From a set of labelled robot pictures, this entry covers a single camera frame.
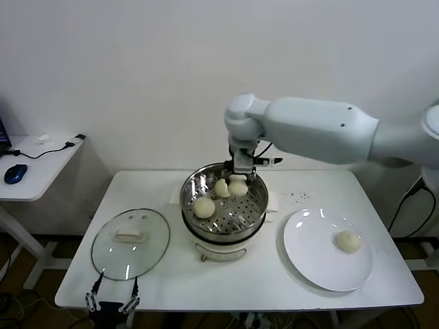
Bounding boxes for scattered dark crumbs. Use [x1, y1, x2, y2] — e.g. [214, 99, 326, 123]
[284, 191, 310, 204]

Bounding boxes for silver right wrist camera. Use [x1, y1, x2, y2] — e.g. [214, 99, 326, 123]
[235, 149, 256, 173]

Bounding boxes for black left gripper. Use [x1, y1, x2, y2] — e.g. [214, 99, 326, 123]
[85, 273, 141, 329]

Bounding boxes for steel steamer basket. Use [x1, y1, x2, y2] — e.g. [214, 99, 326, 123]
[170, 163, 278, 236]

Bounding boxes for white side desk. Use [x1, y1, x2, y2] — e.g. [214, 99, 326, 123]
[0, 134, 86, 291]

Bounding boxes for white power strip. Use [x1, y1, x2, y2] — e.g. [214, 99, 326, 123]
[239, 313, 272, 329]

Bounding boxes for dark laptop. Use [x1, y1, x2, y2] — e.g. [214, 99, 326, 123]
[0, 116, 12, 157]

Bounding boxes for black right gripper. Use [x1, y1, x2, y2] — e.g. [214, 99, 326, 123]
[222, 157, 258, 185]

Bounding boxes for blue computer mouse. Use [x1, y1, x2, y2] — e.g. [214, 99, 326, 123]
[3, 164, 28, 185]

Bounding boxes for glass pot lid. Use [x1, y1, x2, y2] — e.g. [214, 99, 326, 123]
[91, 208, 171, 281]

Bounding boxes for white steamed baozi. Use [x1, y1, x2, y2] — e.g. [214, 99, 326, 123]
[334, 230, 362, 254]
[228, 173, 249, 198]
[193, 197, 217, 219]
[214, 178, 230, 199]

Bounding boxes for black cable with adapter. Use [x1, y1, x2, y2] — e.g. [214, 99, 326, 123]
[5, 134, 86, 160]

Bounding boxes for black hanging power cable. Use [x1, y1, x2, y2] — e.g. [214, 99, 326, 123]
[387, 174, 436, 238]

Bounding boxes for white round plate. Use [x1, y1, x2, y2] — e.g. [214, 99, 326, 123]
[283, 208, 374, 293]

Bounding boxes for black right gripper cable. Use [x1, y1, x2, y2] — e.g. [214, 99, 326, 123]
[255, 140, 274, 157]

